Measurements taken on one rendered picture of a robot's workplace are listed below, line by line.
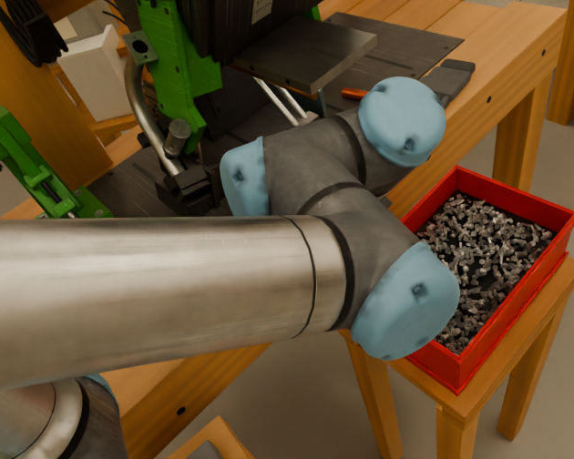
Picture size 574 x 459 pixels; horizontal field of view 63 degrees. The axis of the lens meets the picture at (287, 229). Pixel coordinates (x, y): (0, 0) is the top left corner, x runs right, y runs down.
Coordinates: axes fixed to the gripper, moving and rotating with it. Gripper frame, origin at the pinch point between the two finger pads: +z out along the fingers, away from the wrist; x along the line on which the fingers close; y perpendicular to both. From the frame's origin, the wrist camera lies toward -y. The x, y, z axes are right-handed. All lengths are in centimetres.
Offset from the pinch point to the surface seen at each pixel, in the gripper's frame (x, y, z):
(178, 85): 1.8, -31.1, 4.2
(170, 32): 4.1, -35.2, -3.2
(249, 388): -17, 24, 106
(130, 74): -1.2, -40.6, 9.7
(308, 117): 18.2, -14.1, 9.0
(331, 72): 18.4, -13.9, -5.5
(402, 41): 62, -19, 26
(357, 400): 5, 49, 88
